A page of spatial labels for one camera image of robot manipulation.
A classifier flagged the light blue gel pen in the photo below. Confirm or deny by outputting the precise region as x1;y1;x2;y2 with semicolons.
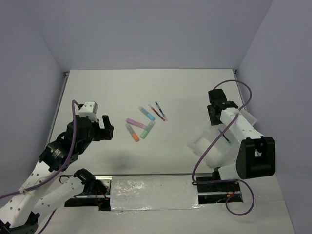
218;128;231;144

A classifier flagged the dark blue gel pen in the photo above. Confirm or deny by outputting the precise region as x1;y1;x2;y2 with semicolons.
155;101;168;121

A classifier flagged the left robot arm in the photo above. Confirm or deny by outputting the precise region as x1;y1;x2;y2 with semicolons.
0;116;114;234

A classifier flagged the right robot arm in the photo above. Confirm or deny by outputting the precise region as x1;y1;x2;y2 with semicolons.
207;89;276;191

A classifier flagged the purple highlighter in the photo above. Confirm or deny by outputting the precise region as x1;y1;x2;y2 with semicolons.
126;118;147;129

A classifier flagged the orange highlighter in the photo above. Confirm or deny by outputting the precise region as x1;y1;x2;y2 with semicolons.
125;123;139;142

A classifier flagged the green highlighter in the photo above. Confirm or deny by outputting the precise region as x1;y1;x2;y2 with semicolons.
140;121;155;139

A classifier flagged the blue highlighter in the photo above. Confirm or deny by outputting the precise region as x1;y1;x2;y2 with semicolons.
138;106;155;121

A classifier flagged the clear plastic organizer tray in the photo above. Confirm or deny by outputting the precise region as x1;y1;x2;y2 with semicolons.
188;108;263;168

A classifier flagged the red gel pen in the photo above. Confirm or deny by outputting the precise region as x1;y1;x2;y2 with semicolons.
148;104;166;121

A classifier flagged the silver foil tape sheet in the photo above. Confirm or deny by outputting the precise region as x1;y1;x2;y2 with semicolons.
110;175;201;211

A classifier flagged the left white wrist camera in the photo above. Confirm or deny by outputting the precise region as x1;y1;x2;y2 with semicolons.
78;101;98;122

